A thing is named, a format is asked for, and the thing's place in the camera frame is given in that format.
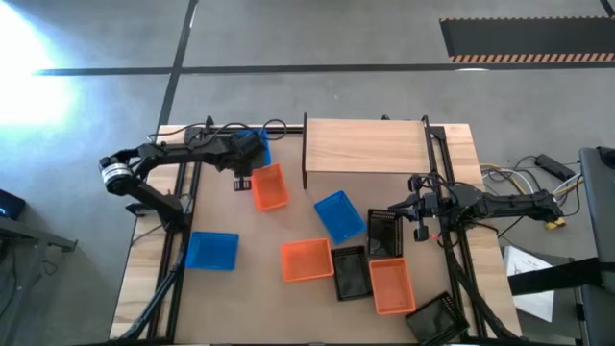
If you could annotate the black hazard-striped floor mat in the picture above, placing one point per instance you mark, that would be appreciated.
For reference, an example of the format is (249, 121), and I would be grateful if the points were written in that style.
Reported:
(528, 38)

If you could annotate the black device with blue light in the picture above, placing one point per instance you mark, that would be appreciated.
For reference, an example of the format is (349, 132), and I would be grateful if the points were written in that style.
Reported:
(9, 204)

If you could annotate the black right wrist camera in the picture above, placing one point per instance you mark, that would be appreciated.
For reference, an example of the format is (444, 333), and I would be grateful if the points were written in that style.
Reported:
(421, 234)

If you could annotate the dark grey desk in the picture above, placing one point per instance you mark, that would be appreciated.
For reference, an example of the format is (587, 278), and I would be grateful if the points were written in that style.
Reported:
(598, 202)

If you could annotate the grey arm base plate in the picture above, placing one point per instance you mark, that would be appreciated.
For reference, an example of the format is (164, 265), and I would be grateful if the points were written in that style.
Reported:
(137, 209)

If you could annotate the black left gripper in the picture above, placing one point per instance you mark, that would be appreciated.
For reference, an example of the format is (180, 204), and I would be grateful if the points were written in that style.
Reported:
(238, 151)

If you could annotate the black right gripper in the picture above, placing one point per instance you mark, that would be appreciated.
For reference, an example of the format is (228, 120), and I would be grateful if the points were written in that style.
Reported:
(432, 204)

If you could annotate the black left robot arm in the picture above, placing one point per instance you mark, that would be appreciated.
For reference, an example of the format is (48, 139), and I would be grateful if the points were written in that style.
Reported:
(144, 194)

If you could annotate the grey metal stand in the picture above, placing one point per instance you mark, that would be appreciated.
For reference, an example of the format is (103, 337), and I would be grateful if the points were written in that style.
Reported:
(29, 239)

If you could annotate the blue plastic basket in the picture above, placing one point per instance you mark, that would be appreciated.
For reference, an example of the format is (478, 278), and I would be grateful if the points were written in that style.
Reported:
(212, 250)
(267, 154)
(339, 217)

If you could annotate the white paper sheet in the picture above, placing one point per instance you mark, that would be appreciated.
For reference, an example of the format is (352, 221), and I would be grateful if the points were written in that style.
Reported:
(528, 279)

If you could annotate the orange plastic basket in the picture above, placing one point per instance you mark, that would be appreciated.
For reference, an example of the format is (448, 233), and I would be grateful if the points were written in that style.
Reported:
(306, 260)
(391, 286)
(270, 187)

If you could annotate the wooden shelf with black legs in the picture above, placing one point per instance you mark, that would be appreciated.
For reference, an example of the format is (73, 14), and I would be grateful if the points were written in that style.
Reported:
(365, 146)

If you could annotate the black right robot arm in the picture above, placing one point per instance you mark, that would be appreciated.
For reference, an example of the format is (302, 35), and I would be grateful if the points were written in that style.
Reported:
(504, 204)

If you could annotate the black aluminium table frame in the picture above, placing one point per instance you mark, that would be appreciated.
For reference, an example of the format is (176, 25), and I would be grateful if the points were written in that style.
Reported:
(295, 130)

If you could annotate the black plastic basket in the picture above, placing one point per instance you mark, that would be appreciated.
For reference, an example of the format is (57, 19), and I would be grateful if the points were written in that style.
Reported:
(351, 273)
(436, 320)
(384, 234)

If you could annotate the black power strip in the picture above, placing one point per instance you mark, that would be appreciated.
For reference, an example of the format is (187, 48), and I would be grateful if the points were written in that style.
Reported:
(555, 166)

